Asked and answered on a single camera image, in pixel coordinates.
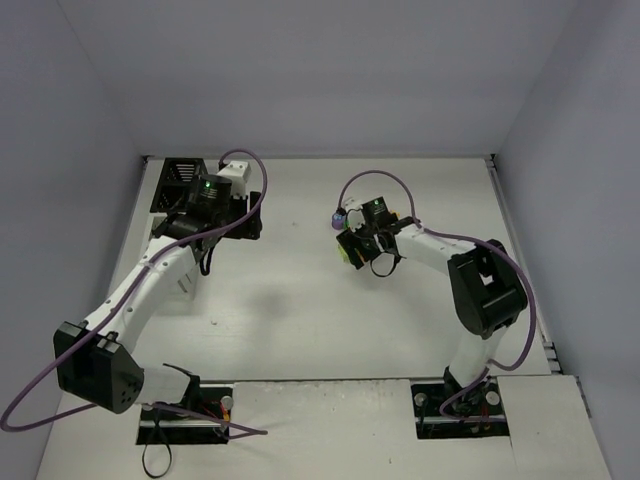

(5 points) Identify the lime green lego brick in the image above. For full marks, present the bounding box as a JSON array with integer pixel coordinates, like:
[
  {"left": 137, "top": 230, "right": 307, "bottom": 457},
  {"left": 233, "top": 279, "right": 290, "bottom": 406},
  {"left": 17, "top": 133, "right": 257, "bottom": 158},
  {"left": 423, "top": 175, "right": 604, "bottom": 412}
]
[{"left": 338, "top": 241, "right": 351, "bottom": 264}]

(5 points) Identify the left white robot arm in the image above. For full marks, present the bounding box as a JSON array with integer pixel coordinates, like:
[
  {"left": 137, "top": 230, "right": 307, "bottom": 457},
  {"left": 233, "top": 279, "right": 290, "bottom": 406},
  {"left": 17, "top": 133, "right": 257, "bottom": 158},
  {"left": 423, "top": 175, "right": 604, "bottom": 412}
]
[{"left": 53, "top": 162, "right": 260, "bottom": 414}]

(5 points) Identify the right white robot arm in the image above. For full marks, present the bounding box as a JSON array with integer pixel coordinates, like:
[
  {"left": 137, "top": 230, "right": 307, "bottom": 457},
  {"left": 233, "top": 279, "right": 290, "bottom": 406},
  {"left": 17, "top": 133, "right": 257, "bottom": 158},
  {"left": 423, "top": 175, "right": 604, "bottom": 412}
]
[{"left": 332, "top": 197, "right": 528, "bottom": 421}]

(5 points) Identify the purple round paw lego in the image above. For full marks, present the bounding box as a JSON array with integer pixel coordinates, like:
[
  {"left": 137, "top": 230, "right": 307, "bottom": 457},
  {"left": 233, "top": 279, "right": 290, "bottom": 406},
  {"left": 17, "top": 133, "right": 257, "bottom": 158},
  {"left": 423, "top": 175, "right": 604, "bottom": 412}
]
[{"left": 331, "top": 209, "right": 348, "bottom": 231}]

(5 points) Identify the white slotted container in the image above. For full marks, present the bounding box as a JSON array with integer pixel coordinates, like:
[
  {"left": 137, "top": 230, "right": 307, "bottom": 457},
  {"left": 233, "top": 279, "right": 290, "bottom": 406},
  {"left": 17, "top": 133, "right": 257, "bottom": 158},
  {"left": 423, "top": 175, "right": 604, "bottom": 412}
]
[{"left": 152, "top": 214, "right": 201, "bottom": 301}]

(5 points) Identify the black slotted container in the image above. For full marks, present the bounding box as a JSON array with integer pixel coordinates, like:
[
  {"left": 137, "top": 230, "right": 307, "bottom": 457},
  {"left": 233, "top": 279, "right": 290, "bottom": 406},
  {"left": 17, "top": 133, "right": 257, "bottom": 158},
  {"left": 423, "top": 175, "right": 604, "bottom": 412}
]
[{"left": 150, "top": 157, "right": 207, "bottom": 213}]

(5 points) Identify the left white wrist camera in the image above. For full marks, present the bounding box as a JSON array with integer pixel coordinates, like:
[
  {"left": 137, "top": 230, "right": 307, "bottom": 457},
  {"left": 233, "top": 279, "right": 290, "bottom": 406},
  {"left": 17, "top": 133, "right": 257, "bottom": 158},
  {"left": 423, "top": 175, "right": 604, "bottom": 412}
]
[{"left": 218, "top": 160, "right": 251, "bottom": 198}]

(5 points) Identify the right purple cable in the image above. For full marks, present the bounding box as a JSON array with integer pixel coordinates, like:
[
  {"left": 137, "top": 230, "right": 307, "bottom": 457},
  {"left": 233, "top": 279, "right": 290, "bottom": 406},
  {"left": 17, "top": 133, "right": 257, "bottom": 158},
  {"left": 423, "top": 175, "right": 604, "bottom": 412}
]
[{"left": 337, "top": 171, "right": 537, "bottom": 419}]

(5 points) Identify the purple cable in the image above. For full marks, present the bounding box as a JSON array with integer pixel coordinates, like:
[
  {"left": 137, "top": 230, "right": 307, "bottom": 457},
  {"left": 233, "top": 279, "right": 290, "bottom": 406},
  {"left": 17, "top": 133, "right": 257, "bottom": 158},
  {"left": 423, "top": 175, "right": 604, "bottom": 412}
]
[
  {"left": 337, "top": 171, "right": 537, "bottom": 419},
  {"left": 0, "top": 148, "right": 269, "bottom": 441}
]

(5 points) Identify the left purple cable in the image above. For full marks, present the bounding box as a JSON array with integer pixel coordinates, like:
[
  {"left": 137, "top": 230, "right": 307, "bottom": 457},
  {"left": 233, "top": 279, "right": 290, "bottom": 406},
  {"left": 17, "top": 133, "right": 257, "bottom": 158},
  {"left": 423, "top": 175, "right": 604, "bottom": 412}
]
[{"left": 0, "top": 148, "right": 269, "bottom": 441}]

